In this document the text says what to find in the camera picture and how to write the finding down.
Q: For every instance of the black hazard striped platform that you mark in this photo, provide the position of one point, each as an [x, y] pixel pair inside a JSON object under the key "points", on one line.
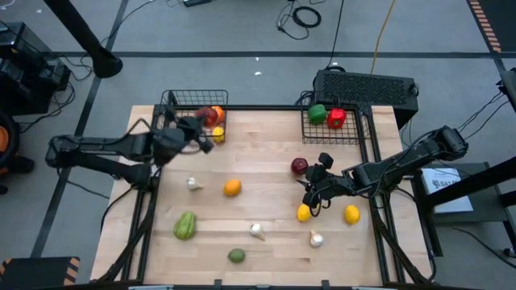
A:
{"points": [[36, 274]]}

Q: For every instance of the black mat orange striped edge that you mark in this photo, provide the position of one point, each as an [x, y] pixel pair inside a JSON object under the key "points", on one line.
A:
{"points": [[504, 20]]}

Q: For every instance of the black equipment rack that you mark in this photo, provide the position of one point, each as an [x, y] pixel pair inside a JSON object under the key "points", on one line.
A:
{"points": [[28, 76]]}

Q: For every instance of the white garlic bulb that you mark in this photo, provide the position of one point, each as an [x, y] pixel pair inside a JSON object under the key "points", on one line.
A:
{"points": [[255, 229], [317, 240], [193, 184]]}

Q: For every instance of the black side table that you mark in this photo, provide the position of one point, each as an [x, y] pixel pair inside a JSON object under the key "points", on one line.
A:
{"points": [[489, 215]]}

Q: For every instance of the dark red apple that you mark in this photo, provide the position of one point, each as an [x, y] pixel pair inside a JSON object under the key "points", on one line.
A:
{"points": [[299, 166]]}

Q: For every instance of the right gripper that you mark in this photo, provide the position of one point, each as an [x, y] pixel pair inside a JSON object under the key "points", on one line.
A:
{"points": [[326, 185]]}

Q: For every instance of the red bell pepper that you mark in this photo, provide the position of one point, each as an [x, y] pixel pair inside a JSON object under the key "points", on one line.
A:
{"points": [[336, 118]]}

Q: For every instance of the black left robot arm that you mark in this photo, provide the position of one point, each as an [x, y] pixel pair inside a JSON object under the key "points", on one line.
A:
{"points": [[109, 146]]}

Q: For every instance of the white printed paper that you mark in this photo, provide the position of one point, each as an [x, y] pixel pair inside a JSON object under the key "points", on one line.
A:
{"points": [[447, 193]]}

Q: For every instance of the black computer case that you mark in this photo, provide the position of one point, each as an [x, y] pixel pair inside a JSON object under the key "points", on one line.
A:
{"points": [[363, 88]]}

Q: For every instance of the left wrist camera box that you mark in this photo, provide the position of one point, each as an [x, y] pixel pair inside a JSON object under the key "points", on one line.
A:
{"points": [[190, 128]]}

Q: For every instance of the black power strip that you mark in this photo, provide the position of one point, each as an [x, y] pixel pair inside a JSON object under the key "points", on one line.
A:
{"points": [[197, 2]]}

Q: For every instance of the yellow lemon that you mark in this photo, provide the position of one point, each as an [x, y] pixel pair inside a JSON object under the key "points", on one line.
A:
{"points": [[304, 213], [218, 134], [352, 214]]}

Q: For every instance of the dark equipment box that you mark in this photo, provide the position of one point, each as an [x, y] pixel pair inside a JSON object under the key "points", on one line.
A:
{"points": [[510, 88]]}

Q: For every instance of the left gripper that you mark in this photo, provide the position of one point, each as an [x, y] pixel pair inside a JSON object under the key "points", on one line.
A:
{"points": [[171, 146]]}

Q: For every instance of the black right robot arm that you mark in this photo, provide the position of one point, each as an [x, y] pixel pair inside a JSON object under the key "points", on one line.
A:
{"points": [[403, 165]]}

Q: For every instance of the green lime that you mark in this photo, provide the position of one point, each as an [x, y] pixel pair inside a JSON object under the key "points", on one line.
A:
{"points": [[236, 255]]}

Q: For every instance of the black stand pole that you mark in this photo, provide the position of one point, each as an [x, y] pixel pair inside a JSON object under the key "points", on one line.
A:
{"points": [[106, 64]]}

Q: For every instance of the black orange round machine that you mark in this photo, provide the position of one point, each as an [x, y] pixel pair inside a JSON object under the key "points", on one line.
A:
{"points": [[14, 133]]}

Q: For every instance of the green bell pepper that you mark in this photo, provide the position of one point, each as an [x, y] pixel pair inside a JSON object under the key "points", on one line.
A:
{"points": [[317, 114]]}

